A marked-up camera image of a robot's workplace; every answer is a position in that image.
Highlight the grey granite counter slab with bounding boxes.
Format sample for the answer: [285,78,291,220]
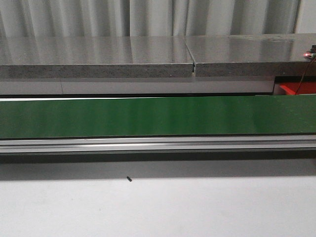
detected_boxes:
[0,37,194,79]
[185,34,316,77]

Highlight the green conveyor belt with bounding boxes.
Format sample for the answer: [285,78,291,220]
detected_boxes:
[0,95,316,139]

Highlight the red plastic tray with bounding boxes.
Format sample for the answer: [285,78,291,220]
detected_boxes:
[280,82,316,95]

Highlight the small green circuit board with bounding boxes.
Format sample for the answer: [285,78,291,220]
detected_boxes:
[303,51,316,59]

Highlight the white pleated curtain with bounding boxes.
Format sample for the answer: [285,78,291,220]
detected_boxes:
[0,0,316,37]

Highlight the aluminium conveyor frame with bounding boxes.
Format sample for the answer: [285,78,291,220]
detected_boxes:
[0,135,316,163]

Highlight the red black wire pair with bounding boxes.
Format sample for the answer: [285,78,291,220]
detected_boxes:
[295,58,316,95]

